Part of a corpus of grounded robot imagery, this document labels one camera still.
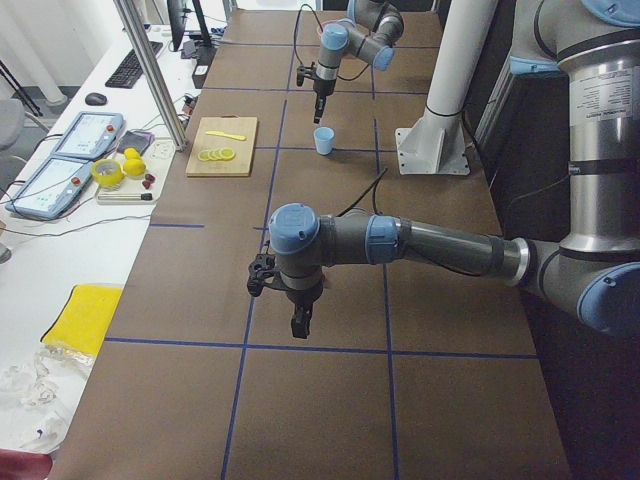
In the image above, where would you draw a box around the yellow cloth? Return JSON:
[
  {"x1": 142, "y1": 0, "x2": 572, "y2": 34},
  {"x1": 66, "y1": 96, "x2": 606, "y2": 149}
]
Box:
[{"x1": 40, "y1": 284, "x2": 122, "y2": 357}]

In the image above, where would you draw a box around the black keyboard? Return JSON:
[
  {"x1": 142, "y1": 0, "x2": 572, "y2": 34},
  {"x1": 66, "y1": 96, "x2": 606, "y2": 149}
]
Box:
[{"x1": 105, "y1": 50, "x2": 143, "y2": 89}]

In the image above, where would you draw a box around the yellow plastic knife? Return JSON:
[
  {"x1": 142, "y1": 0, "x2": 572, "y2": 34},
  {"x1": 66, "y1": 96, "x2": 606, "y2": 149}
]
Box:
[{"x1": 205, "y1": 130, "x2": 247, "y2": 141}]

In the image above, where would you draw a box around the lower teach pendant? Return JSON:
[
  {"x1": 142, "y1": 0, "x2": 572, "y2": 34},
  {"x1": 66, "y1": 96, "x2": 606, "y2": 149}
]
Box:
[{"x1": 5, "y1": 155, "x2": 93, "y2": 220}]

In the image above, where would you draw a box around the black computer mouse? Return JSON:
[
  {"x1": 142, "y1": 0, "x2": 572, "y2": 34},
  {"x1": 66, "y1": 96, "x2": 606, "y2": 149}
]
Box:
[{"x1": 84, "y1": 92, "x2": 108, "y2": 106}]

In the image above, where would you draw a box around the black monitor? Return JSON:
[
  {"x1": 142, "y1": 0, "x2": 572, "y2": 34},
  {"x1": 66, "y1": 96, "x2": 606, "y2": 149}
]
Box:
[{"x1": 166, "y1": 0, "x2": 213, "y2": 52}]

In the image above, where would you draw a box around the yellow lemon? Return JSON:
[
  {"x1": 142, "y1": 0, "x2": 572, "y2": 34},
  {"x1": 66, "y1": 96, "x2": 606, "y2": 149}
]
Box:
[
  {"x1": 122, "y1": 157, "x2": 146, "y2": 178},
  {"x1": 124, "y1": 148, "x2": 141, "y2": 159}
]

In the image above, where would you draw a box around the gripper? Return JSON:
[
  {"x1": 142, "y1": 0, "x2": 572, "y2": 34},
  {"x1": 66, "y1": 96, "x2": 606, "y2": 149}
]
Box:
[
  {"x1": 282, "y1": 273, "x2": 324, "y2": 339},
  {"x1": 313, "y1": 75, "x2": 336, "y2": 123}
]

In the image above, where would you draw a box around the light blue cup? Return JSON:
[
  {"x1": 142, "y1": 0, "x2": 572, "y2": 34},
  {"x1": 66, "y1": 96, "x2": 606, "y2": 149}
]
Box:
[{"x1": 313, "y1": 126, "x2": 335, "y2": 155}]

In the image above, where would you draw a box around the white pillar with base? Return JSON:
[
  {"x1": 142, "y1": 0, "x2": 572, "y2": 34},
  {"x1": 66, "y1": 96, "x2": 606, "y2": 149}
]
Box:
[{"x1": 396, "y1": 0, "x2": 498, "y2": 176}]

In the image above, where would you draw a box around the wooden cutting board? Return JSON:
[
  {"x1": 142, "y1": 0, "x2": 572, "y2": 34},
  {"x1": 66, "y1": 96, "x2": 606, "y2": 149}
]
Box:
[{"x1": 185, "y1": 117, "x2": 258, "y2": 178}]

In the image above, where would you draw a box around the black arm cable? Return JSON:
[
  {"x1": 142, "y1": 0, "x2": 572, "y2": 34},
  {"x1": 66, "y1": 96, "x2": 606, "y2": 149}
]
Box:
[{"x1": 337, "y1": 167, "x2": 390, "y2": 219}]

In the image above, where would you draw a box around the dark purple wallet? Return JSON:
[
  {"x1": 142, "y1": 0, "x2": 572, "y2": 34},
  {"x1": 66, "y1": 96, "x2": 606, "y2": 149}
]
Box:
[{"x1": 116, "y1": 130, "x2": 155, "y2": 154}]

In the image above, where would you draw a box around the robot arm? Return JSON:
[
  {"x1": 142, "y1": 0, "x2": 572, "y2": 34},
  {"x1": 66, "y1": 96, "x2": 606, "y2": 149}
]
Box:
[
  {"x1": 297, "y1": 1, "x2": 404, "y2": 124},
  {"x1": 247, "y1": 1, "x2": 639, "y2": 338}
]

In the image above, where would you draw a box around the upper teach pendant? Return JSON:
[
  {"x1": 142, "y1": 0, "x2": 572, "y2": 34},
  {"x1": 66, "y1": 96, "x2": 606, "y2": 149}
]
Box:
[{"x1": 53, "y1": 111, "x2": 124, "y2": 160}]

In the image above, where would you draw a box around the clear plastic bag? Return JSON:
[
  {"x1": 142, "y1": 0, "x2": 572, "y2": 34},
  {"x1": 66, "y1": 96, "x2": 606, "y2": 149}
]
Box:
[{"x1": 1, "y1": 346, "x2": 95, "y2": 454}]

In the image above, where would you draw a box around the yellow tape roll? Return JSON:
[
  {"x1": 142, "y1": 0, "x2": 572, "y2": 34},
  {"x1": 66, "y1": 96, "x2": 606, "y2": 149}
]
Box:
[{"x1": 91, "y1": 159, "x2": 125, "y2": 188}]

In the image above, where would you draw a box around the white tray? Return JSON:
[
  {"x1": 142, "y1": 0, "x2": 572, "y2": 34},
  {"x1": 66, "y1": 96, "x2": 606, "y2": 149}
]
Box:
[{"x1": 94, "y1": 138, "x2": 176, "y2": 205}]

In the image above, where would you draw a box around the aluminium frame post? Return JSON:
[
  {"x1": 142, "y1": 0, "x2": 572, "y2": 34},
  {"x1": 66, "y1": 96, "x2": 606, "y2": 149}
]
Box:
[{"x1": 114, "y1": 0, "x2": 187, "y2": 151}]

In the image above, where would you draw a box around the lemon slice four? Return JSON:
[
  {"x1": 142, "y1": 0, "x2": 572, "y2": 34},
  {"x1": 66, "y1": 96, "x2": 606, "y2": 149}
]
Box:
[{"x1": 219, "y1": 148, "x2": 235, "y2": 160}]

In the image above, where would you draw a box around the teach pendant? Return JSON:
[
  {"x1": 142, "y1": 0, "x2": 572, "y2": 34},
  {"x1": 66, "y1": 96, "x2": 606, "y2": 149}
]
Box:
[
  {"x1": 5, "y1": 155, "x2": 93, "y2": 220},
  {"x1": 53, "y1": 111, "x2": 124, "y2": 160}
]

